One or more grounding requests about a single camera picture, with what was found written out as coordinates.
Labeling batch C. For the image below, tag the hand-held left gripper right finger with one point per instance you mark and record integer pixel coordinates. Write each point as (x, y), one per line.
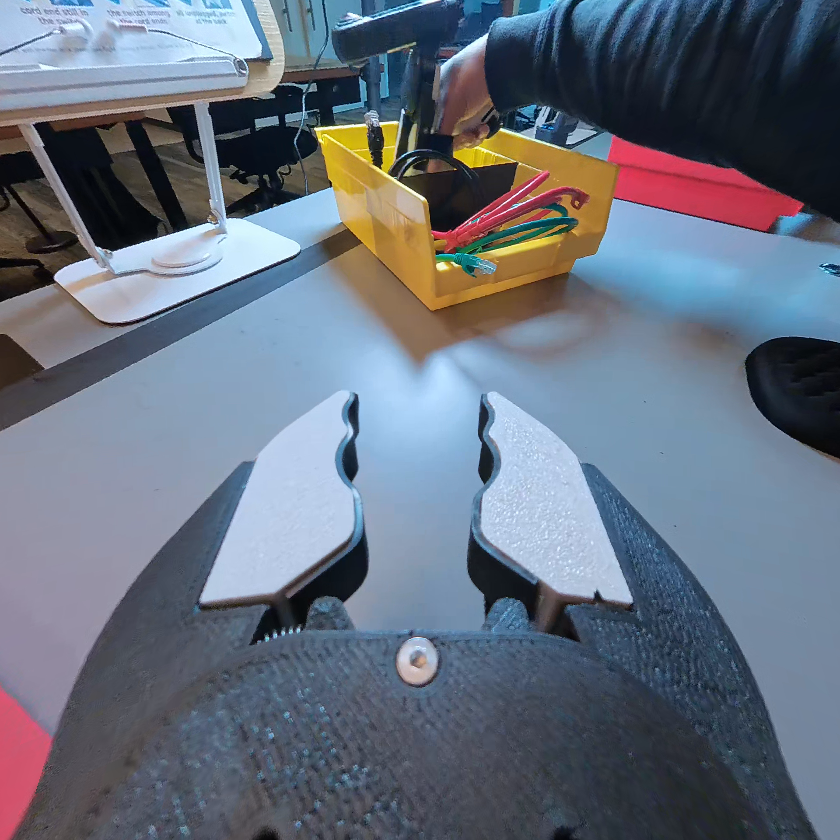
(551, 525)

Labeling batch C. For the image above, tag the black bin divider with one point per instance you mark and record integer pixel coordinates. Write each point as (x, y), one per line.
(485, 180)

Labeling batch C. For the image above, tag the person's right forearm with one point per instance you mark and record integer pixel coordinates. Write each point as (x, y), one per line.
(656, 79)

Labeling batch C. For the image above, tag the red plastic bin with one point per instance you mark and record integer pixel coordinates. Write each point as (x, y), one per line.
(689, 184)

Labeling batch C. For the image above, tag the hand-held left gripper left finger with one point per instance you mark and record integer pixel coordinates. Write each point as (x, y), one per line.
(289, 518)

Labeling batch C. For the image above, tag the person's right hand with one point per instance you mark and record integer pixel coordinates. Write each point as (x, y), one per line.
(469, 92)

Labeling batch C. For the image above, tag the black textured pad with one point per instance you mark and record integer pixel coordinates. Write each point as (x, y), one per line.
(800, 387)

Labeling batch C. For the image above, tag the black office chair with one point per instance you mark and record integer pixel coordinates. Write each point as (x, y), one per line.
(262, 144)

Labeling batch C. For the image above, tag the yellow plastic bin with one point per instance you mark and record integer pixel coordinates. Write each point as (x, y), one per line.
(394, 216)

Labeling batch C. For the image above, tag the printed instruction sheet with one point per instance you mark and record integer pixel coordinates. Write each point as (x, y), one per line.
(131, 26)

